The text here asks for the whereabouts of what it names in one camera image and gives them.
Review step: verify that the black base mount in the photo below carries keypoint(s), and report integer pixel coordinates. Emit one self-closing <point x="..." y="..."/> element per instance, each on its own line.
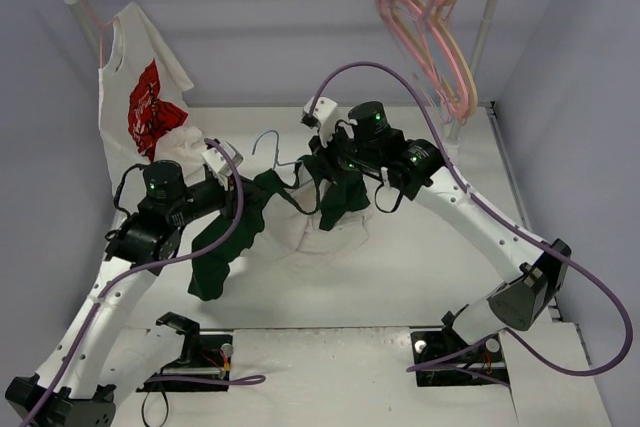
<point x="202" y="355"/>
<point x="453" y="363"/>

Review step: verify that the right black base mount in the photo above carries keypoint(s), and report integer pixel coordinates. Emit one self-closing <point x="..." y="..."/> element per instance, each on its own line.
<point x="453" y="363"/>

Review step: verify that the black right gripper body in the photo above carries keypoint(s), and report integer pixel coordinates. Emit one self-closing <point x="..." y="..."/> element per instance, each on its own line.
<point x="329" y="150"/>

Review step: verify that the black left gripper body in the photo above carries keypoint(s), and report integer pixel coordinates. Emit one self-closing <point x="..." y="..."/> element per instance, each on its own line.
<point x="240" y="190"/>

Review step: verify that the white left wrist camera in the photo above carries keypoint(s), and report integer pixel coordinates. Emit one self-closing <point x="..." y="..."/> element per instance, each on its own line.
<point x="221" y="158"/>

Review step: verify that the white and green t-shirt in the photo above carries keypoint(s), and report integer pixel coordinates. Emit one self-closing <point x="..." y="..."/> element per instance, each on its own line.
<point x="311" y="221"/>

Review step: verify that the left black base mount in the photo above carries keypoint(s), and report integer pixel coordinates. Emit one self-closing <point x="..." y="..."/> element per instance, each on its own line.
<point x="202" y="355"/>

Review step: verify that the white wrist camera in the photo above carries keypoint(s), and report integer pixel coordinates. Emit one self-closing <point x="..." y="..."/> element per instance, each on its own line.
<point x="322" y="116"/>
<point x="221" y="158"/>

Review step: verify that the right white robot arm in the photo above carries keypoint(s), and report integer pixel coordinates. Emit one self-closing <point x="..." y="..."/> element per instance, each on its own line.
<point x="532" y="272"/>

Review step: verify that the pink wire hanger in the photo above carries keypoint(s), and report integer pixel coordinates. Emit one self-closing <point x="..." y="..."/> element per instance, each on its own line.
<point x="102" y="28"/>

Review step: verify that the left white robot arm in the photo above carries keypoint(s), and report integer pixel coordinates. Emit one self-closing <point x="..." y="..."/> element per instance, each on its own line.
<point x="97" y="364"/>

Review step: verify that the white t-shirt red print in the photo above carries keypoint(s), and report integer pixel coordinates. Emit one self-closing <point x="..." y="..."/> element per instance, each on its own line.
<point x="142" y="112"/>

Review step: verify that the pink plastic hanger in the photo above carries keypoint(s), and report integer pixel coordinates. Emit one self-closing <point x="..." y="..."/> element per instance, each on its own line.
<point x="459" y="86"/>
<point x="425" y="52"/>

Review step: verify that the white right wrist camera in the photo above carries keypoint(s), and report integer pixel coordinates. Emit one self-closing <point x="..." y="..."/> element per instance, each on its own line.
<point x="322" y="116"/>

